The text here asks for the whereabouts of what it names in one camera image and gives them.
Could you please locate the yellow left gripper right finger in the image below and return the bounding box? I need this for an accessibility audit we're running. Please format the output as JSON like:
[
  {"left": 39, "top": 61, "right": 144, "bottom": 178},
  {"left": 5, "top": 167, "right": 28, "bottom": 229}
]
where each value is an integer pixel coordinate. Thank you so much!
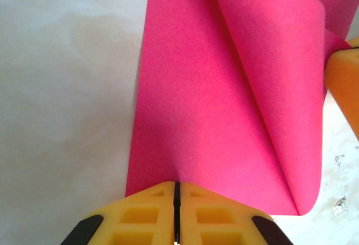
[{"left": 179, "top": 182, "right": 292, "bottom": 245}]

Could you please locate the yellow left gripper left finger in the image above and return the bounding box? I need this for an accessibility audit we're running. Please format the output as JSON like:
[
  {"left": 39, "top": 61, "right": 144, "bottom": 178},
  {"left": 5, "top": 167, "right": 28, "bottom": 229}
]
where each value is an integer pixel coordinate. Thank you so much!
[{"left": 64, "top": 182, "right": 176, "bottom": 245}]

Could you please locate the pink paper sheet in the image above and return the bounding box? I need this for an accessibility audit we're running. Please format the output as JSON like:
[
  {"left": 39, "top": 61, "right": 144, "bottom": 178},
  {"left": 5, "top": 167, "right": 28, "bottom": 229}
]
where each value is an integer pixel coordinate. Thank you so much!
[{"left": 125, "top": 0, "right": 359, "bottom": 217}]

